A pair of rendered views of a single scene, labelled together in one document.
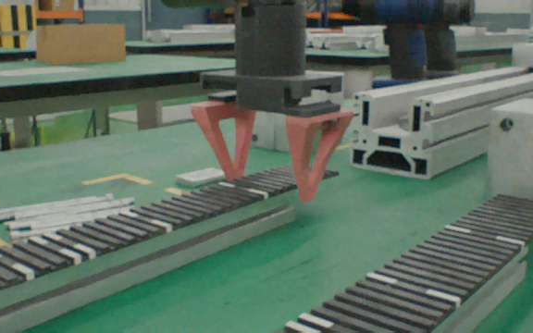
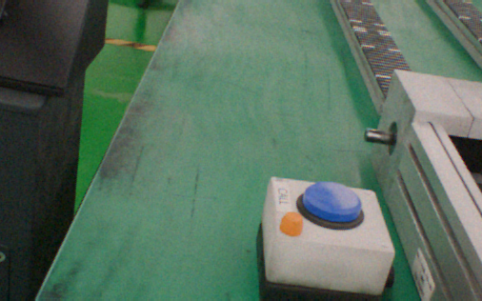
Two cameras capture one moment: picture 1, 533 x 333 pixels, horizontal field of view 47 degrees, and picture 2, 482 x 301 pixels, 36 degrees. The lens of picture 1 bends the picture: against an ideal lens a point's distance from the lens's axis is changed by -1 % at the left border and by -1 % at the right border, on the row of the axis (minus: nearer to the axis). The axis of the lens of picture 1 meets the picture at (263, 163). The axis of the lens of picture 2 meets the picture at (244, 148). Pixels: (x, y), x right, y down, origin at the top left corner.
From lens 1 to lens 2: 1.17 m
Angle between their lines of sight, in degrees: 120
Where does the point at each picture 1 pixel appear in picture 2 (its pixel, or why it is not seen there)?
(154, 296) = (475, 78)
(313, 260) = not seen: hidden behind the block
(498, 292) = (371, 89)
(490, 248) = (383, 70)
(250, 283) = not seen: hidden behind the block
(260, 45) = not seen: outside the picture
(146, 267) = not seen: outside the picture
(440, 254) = (394, 63)
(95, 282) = not seen: outside the picture
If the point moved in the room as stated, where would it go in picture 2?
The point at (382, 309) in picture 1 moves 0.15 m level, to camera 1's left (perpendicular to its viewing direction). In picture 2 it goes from (375, 39) to (442, 30)
